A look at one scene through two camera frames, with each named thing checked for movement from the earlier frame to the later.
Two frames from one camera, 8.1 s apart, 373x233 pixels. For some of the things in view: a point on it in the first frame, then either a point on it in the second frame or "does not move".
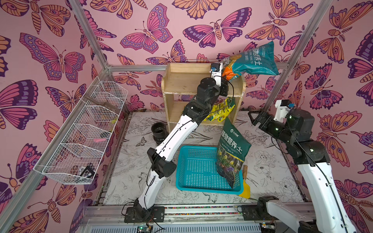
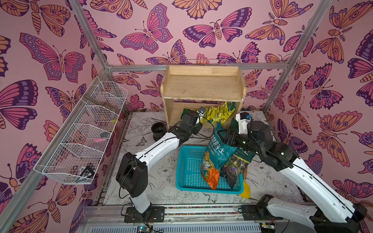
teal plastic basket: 196,172 does not move
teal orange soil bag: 260,59 to 217,153
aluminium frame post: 89,35 does not move
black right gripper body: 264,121 to 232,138
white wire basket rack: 77,157 does not move
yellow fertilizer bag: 220,111 does not move
